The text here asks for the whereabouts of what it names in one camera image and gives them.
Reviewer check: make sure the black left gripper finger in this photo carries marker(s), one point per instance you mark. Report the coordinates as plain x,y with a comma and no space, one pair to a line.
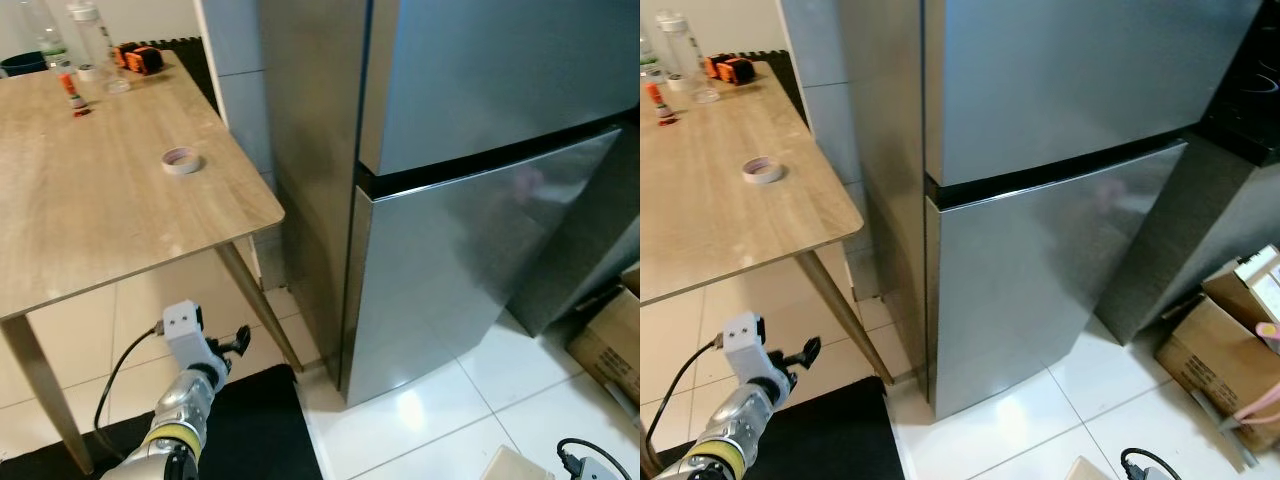
240,334
810,358
242,347
810,345

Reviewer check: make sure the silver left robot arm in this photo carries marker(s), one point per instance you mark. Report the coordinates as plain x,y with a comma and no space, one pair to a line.
175,420
735,430

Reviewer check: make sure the grey steel fridge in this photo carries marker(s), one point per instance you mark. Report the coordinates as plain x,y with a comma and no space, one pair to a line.
1040,260
450,250

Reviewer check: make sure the wooden table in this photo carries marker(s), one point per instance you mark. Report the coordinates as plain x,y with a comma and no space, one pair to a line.
100,200
720,220

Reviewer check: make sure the beige tape roll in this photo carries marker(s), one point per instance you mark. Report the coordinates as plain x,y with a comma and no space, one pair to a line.
168,162
748,173

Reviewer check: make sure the grey kitchen cabinet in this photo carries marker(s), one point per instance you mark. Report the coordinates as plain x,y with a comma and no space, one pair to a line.
1180,240
590,230

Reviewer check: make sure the red wrapped candy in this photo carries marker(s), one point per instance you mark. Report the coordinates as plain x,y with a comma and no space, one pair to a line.
81,112
668,121

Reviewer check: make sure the small bottle orange cap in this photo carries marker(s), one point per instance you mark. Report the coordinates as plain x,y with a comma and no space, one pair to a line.
660,102
70,92

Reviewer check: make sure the clear bottle white lid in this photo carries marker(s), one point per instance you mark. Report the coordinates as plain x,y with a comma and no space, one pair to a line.
95,40
685,50

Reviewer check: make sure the clear bottle teal cap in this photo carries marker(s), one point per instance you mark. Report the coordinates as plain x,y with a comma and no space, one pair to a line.
648,60
45,35

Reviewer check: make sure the black induction cooktop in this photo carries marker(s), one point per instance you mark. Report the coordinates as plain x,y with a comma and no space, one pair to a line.
1250,80

